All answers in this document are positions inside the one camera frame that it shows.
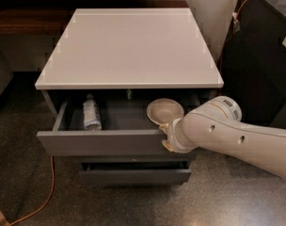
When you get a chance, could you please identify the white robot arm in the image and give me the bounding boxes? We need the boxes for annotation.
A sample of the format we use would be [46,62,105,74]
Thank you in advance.
[162,96,286,178]

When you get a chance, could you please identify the grey middle drawer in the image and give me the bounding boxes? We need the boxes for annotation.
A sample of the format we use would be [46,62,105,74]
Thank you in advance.
[74,153,197,165]

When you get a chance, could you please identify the grey bottom drawer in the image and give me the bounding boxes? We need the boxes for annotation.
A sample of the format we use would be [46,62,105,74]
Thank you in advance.
[79,161,191,186]

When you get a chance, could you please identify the orange floor cable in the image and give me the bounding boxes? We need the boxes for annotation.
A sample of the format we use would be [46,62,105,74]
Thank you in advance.
[8,155,56,226]

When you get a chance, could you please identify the grey drawer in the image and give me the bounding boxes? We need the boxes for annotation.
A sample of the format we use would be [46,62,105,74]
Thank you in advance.
[74,153,197,165]
[79,161,191,186]
[36,89,213,157]

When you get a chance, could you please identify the white ceramic bowl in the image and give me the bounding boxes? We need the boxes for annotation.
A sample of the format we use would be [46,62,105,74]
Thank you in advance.
[147,98,184,125]

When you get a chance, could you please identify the blue plastic water bottle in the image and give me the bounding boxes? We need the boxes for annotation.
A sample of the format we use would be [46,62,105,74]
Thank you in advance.
[83,93,102,131]

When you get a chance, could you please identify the grey top drawer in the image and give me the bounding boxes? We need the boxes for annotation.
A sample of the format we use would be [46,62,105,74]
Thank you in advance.
[36,89,213,157]

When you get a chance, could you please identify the white-top grey drawer cabinet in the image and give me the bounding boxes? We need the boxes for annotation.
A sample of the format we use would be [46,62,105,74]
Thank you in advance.
[34,7,225,188]

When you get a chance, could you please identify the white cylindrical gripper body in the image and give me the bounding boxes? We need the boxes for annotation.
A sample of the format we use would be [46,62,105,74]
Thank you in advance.
[165,119,198,153]

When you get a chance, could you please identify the orange cable with connector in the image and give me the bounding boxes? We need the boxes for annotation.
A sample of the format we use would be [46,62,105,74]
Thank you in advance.
[216,0,286,80]

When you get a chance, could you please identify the dark wooden bench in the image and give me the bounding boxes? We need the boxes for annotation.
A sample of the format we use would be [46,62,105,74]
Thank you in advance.
[0,0,188,35]

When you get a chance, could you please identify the green metal can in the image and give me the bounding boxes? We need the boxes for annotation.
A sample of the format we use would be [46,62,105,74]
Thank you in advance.
[126,89,133,100]

